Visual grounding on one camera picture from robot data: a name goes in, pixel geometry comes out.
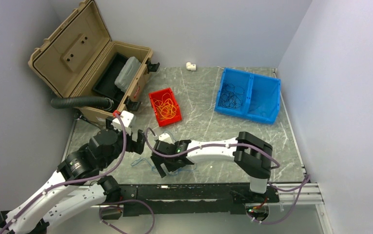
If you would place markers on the blue bin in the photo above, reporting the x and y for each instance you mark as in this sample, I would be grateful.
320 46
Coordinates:
233 97
264 99

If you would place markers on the white pipe elbow fitting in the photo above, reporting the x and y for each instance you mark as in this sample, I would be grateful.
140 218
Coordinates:
190 66

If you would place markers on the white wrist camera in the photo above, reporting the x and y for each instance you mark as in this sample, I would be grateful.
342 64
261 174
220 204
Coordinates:
166 137
123 120

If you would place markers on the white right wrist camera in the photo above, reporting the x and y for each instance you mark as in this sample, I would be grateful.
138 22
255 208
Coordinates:
166 137

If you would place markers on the red plastic bin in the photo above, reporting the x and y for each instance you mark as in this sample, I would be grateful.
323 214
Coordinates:
165 106

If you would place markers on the black toolbox tray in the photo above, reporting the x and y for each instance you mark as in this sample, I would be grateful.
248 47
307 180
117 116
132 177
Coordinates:
108 80

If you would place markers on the blue bin right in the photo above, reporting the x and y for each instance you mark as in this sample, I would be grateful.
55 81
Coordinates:
264 99

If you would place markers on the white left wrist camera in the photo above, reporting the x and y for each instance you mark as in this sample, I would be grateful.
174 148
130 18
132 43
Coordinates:
123 120

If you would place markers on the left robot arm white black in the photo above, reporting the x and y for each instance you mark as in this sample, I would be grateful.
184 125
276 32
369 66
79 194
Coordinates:
79 181

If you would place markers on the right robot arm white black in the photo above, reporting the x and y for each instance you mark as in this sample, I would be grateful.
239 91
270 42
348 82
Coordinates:
250 153

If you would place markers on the blue bin left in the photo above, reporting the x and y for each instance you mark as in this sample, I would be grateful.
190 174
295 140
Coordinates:
233 97

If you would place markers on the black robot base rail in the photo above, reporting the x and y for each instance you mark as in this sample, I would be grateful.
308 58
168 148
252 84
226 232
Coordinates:
165 199

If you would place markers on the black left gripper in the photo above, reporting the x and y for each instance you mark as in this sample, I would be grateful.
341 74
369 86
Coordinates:
133 146

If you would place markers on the tan hard toolbox case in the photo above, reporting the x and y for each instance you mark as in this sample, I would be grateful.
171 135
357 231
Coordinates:
80 52

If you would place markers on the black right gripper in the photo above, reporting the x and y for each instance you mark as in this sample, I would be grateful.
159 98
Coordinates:
158 162

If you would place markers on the grey plastic organizer box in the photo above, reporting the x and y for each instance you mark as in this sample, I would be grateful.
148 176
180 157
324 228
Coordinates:
127 74

